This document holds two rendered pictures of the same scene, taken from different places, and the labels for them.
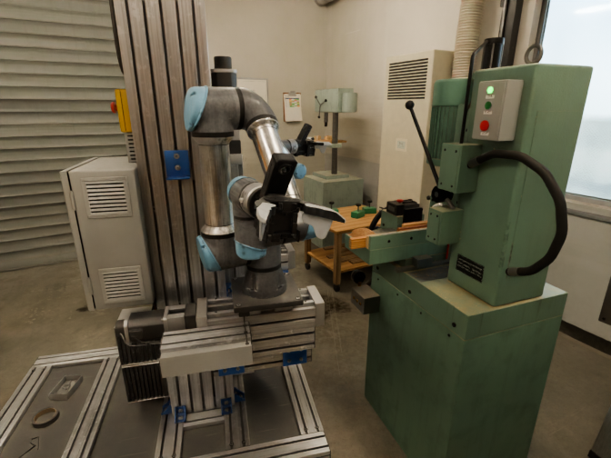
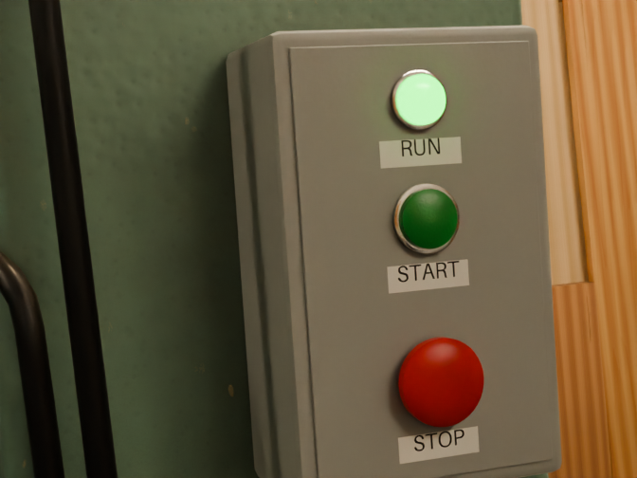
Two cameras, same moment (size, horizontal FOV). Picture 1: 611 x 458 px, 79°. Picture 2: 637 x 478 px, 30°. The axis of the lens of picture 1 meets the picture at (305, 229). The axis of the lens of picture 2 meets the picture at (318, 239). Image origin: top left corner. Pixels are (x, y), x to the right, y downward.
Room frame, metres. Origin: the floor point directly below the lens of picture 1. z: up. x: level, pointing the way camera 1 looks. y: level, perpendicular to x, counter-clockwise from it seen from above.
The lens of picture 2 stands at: (1.12, -0.11, 1.43)
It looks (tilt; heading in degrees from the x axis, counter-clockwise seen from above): 3 degrees down; 271
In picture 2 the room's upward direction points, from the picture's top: 4 degrees counter-clockwise
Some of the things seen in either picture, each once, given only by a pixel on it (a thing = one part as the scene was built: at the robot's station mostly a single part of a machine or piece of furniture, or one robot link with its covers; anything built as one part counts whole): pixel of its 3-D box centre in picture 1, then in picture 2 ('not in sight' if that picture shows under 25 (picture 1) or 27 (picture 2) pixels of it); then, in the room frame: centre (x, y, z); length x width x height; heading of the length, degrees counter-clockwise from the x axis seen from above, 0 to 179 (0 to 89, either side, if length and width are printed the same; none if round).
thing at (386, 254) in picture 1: (412, 235); not in sight; (1.53, -0.47, 0.87); 0.61 x 0.30 x 0.06; 110
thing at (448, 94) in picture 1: (454, 124); not in sight; (1.45, -0.56, 1.35); 0.18 x 0.18 x 0.31
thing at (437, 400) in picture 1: (445, 363); not in sight; (1.34, -0.61, 0.36); 0.58 x 0.45 x 0.71; 20
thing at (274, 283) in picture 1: (264, 274); not in sight; (1.14, 0.14, 0.87); 0.15 x 0.15 x 0.10
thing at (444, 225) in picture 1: (443, 224); not in sight; (1.22, -0.48, 1.02); 0.09 x 0.07 x 0.12; 110
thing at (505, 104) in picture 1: (495, 111); (391, 259); (1.10, -0.54, 1.40); 0.10 x 0.06 x 0.16; 20
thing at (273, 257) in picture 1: (261, 243); not in sight; (1.14, 0.15, 0.98); 0.13 x 0.12 x 0.14; 118
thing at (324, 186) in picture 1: (335, 169); not in sight; (3.85, -0.30, 0.79); 0.62 x 0.48 x 1.58; 27
